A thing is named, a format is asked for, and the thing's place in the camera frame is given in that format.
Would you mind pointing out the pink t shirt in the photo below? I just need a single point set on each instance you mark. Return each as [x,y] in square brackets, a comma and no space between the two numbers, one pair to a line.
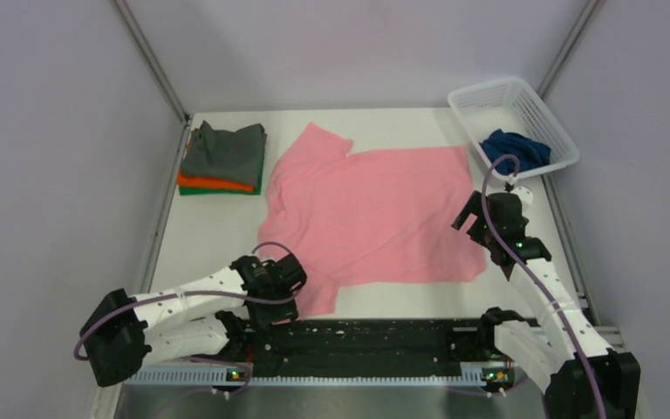
[379,216]

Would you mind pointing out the aluminium frame post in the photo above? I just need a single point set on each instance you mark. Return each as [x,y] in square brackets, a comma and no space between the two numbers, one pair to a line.
[152,63]
[586,15]

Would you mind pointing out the folded orange t shirt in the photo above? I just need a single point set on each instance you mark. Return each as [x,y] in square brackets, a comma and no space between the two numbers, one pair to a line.
[193,185]

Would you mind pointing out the right aluminium frame post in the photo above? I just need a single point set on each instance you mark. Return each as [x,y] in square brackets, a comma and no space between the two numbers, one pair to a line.
[586,15]

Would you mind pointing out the white plastic basket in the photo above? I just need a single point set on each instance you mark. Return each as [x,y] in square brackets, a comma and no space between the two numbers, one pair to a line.
[512,105]

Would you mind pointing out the folded grey t shirt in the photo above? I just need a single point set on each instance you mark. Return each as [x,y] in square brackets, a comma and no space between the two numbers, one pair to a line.
[207,140]

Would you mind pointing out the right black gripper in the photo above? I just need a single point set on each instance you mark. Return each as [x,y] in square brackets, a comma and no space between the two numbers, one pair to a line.
[473,207]

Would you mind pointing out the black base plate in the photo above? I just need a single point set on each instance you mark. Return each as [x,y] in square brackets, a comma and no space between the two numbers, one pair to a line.
[361,348]

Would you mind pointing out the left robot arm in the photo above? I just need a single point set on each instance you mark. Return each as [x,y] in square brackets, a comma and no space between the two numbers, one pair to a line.
[209,316]

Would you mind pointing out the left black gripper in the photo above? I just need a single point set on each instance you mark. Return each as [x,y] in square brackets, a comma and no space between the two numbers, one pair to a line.
[283,311]

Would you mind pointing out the crumpled blue t shirt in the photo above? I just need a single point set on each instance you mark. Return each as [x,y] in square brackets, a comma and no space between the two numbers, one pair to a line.
[530,154]

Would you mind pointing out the left aluminium frame post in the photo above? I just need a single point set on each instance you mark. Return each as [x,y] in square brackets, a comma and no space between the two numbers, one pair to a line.
[152,63]

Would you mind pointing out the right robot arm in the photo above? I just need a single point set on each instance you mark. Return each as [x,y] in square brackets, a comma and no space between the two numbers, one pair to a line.
[579,372]

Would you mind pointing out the white slotted cable duct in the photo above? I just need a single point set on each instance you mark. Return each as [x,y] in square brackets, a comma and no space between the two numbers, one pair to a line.
[195,375]

